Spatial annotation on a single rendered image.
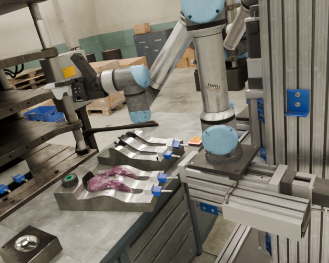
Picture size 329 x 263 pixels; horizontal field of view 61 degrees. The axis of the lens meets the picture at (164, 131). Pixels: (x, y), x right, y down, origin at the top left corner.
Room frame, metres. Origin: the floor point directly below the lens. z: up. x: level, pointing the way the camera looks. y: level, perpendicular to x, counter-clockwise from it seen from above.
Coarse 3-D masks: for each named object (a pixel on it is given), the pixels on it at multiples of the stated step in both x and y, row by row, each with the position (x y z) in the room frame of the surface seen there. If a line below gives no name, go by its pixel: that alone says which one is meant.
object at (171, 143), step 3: (168, 138) 1.49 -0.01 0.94; (171, 138) 1.48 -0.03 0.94; (168, 141) 1.47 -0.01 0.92; (171, 141) 1.46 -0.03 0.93; (174, 141) 1.47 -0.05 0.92; (177, 141) 1.46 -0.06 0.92; (180, 141) 1.45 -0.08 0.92; (168, 144) 1.46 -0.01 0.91; (171, 144) 1.45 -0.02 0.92; (174, 144) 1.45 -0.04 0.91; (177, 144) 1.44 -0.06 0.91; (180, 144) 1.44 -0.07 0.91; (183, 144) 1.43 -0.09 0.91; (168, 147) 1.47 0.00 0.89; (171, 147) 1.45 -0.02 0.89; (174, 147) 1.44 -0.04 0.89; (177, 147) 1.43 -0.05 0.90; (180, 147) 1.44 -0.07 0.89
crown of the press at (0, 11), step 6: (0, 0) 1.66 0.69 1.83; (6, 0) 1.68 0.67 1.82; (12, 0) 1.71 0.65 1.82; (18, 0) 1.74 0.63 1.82; (24, 0) 1.77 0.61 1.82; (30, 0) 1.80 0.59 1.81; (36, 0) 1.83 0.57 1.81; (42, 0) 1.86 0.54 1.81; (0, 6) 1.71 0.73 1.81; (6, 6) 1.77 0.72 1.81; (12, 6) 1.82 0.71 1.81; (18, 6) 1.89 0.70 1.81; (24, 6) 1.95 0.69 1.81; (0, 12) 1.99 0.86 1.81; (6, 12) 2.07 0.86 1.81
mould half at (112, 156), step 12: (132, 132) 1.71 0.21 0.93; (132, 144) 1.57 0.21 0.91; (108, 156) 1.58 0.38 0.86; (120, 156) 1.49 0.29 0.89; (132, 156) 1.46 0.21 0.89; (144, 156) 1.43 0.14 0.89; (156, 156) 1.39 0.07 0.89; (144, 168) 1.40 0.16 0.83; (156, 168) 1.35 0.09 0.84; (168, 168) 1.37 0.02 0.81
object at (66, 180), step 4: (64, 176) 1.27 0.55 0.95; (68, 176) 1.27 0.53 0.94; (72, 176) 1.26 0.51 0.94; (76, 176) 1.25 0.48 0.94; (64, 180) 1.23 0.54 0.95; (68, 180) 1.23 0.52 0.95; (72, 180) 1.22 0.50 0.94; (76, 180) 1.24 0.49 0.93; (64, 184) 1.22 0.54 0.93; (68, 184) 1.21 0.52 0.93; (72, 184) 1.22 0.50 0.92
